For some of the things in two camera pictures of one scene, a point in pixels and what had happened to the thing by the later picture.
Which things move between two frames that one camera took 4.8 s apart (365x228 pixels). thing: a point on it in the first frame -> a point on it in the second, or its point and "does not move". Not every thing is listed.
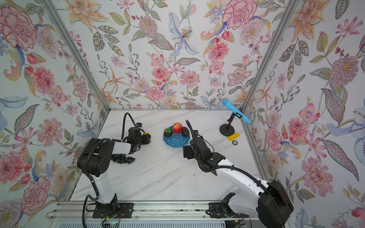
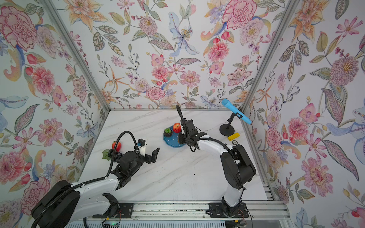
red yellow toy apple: x=177 y=128 does not move
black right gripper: x=188 y=150 -> x=181 y=136
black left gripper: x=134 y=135 -> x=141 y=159
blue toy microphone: x=226 y=102 does not move
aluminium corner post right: x=247 y=107 does not move
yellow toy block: x=233 y=137 does not move
